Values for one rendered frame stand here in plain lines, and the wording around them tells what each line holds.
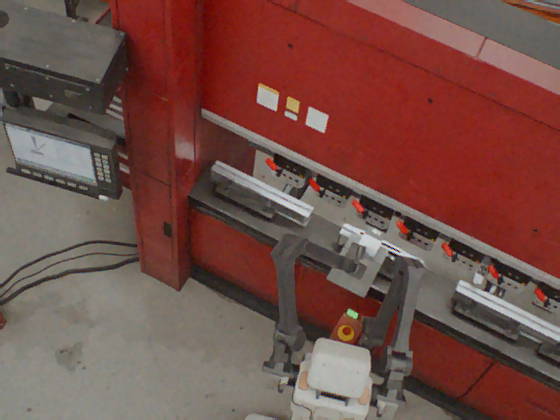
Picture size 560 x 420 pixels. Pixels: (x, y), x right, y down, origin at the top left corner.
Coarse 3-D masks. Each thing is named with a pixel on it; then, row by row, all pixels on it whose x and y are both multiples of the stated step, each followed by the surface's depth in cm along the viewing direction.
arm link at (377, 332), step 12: (396, 264) 313; (396, 276) 316; (396, 288) 318; (384, 300) 325; (396, 300) 321; (384, 312) 324; (372, 324) 331; (384, 324) 327; (372, 336) 329; (384, 336) 330
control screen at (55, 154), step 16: (16, 128) 307; (16, 144) 317; (32, 144) 314; (48, 144) 310; (64, 144) 307; (80, 144) 304; (16, 160) 328; (32, 160) 324; (48, 160) 321; (64, 160) 317; (80, 160) 314; (80, 176) 324
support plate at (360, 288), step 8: (352, 240) 359; (360, 240) 360; (344, 248) 357; (384, 248) 358; (376, 256) 356; (384, 256) 356; (368, 264) 354; (376, 264) 354; (336, 272) 350; (344, 272) 351; (368, 272) 352; (376, 272) 352; (328, 280) 349; (336, 280) 348; (344, 280) 349; (352, 280) 349; (360, 280) 349; (368, 280) 350; (344, 288) 347; (352, 288) 347; (360, 288) 347; (368, 288) 348; (360, 296) 346
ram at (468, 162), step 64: (256, 0) 274; (256, 64) 300; (320, 64) 284; (384, 64) 269; (256, 128) 332; (384, 128) 293; (448, 128) 277; (512, 128) 263; (384, 192) 323; (448, 192) 304; (512, 192) 286; (512, 256) 314
